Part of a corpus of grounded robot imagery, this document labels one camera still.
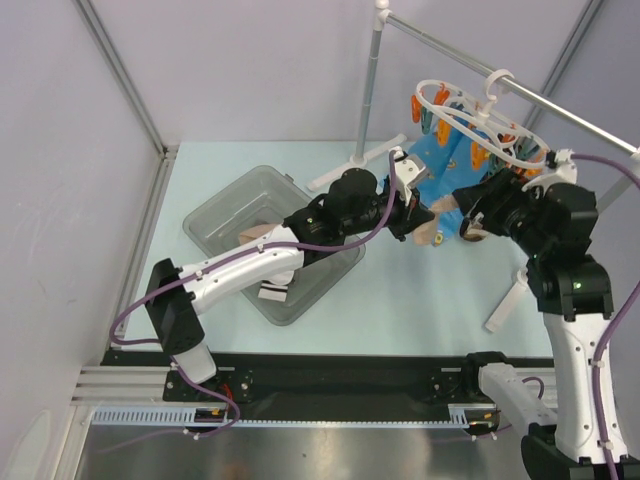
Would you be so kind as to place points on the orange clothes clip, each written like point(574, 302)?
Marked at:
point(441, 95)
point(479, 155)
point(443, 133)

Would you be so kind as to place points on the white slotted cable duct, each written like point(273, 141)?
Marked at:
point(159, 416)

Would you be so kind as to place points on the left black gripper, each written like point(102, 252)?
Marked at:
point(409, 217)

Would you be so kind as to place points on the beige sock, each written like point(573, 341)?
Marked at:
point(254, 233)

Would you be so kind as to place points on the blue cartoon print sock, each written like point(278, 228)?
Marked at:
point(450, 166)

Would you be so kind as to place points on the teal clothes clip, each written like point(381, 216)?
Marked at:
point(426, 120)

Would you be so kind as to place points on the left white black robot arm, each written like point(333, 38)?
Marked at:
point(354, 204)

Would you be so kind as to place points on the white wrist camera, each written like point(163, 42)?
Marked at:
point(560, 169)
point(408, 171)

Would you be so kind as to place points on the white black striped sock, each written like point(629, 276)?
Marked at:
point(273, 292)

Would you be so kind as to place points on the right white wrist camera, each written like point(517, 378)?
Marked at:
point(560, 169)

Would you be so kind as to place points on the white metal drying rack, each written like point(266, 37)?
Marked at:
point(540, 100)

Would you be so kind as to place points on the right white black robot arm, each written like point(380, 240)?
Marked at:
point(552, 225)

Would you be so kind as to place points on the brown striped sock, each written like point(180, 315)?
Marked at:
point(474, 235)

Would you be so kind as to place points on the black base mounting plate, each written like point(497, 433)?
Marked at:
point(324, 388)

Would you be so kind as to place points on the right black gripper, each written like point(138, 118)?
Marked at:
point(480, 209)

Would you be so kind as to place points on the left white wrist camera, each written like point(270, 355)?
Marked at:
point(408, 171)

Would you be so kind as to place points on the white round clip hanger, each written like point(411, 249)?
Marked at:
point(479, 121)

